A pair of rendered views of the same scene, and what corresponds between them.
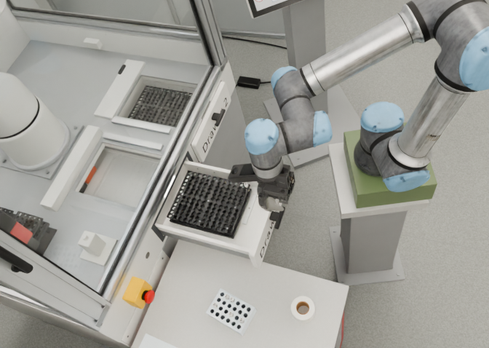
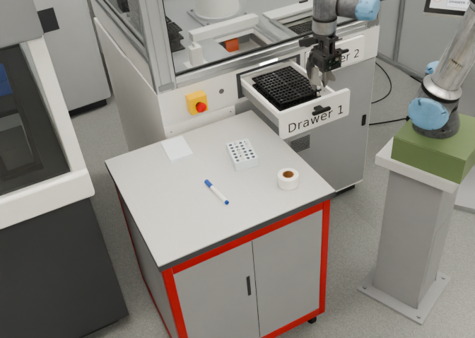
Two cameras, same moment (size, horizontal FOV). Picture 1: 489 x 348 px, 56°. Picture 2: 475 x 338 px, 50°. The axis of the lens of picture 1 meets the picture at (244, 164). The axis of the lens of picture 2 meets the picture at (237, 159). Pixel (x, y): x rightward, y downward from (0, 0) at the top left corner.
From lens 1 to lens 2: 104 cm
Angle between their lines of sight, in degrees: 28
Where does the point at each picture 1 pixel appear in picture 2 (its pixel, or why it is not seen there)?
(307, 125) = not seen: outside the picture
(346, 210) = (382, 155)
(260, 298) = (268, 162)
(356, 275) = (379, 292)
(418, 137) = (443, 61)
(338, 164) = not seen: hidden behind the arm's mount
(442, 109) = (464, 30)
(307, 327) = (280, 191)
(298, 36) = not seen: hidden behind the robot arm
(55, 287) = (155, 21)
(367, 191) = (403, 137)
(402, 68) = not seen: outside the picture
